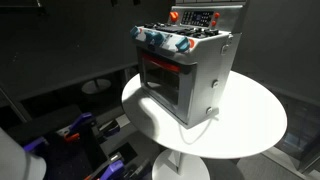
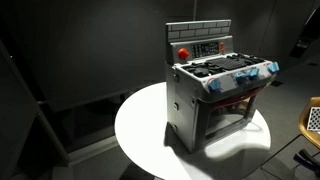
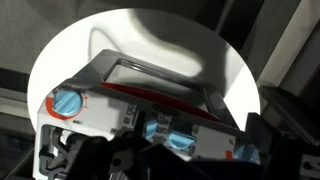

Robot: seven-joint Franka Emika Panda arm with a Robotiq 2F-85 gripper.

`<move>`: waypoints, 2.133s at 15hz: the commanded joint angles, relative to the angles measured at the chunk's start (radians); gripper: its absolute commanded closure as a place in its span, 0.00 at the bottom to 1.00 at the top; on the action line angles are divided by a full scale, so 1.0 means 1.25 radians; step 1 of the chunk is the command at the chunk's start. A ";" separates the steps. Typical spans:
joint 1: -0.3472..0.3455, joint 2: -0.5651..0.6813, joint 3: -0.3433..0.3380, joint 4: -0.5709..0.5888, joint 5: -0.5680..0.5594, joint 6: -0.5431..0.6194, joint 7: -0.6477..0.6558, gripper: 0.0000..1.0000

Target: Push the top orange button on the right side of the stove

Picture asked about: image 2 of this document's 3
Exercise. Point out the blue stove knob far right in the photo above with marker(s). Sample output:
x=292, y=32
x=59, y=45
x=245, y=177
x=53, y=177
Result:
x=273, y=67

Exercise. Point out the blue stove knob middle left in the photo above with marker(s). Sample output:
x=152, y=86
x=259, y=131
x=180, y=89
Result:
x=240, y=78

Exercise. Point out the large orange round knob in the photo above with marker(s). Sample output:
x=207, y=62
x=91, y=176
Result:
x=183, y=53

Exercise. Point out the blue stove knob far left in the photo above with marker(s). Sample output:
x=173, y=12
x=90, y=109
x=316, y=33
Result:
x=214, y=85

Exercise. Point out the blue stove knob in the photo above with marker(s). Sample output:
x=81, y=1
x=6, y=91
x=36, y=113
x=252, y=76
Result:
x=273, y=67
x=240, y=78
x=253, y=73
x=214, y=85

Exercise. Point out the wooden chair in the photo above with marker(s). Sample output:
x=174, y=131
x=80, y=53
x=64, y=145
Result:
x=303, y=121

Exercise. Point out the red oven door handle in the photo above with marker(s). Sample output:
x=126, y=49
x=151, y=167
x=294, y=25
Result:
x=236, y=99

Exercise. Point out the grey toy stove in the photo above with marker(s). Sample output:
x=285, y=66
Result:
x=189, y=101

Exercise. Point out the checkerboard calibration board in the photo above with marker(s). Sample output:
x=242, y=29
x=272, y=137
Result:
x=313, y=123

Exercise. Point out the round white table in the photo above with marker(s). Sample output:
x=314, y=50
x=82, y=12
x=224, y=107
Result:
x=143, y=134

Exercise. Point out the blue stove knob middle right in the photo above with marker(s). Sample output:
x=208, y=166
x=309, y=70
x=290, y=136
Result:
x=253, y=73

